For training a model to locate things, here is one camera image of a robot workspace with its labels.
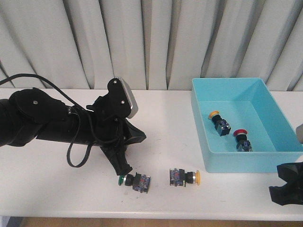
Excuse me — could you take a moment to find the grey curtain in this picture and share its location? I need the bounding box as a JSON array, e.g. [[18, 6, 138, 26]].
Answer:
[[0, 0, 303, 91]]

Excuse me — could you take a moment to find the green push button switch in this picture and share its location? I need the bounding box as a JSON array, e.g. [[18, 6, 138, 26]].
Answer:
[[118, 173, 151, 193]]

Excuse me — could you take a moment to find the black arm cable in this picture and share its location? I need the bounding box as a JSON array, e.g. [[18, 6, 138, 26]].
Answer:
[[0, 73, 126, 168]]

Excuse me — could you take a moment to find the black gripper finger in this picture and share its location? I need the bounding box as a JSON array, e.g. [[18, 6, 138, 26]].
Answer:
[[269, 162, 303, 205]]

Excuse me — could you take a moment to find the light blue plastic box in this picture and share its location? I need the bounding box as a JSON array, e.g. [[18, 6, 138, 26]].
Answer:
[[191, 78, 303, 173]]

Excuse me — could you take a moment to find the red push button switch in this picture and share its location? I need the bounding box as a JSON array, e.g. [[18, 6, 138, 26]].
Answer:
[[233, 129, 252, 152]]

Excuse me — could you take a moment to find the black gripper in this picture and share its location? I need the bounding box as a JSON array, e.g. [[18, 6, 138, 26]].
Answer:
[[86, 94, 146, 175]]

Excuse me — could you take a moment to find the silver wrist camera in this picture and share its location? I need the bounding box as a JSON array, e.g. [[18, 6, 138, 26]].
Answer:
[[107, 78, 138, 119], [295, 124, 303, 144]]

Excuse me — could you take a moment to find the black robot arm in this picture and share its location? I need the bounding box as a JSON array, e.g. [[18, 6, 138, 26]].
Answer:
[[0, 88, 145, 175]]

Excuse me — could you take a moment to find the yellow push button switch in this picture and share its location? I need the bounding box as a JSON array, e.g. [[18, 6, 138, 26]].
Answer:
[[169, 168, 201, 187], [209, 111, 231, 136]]

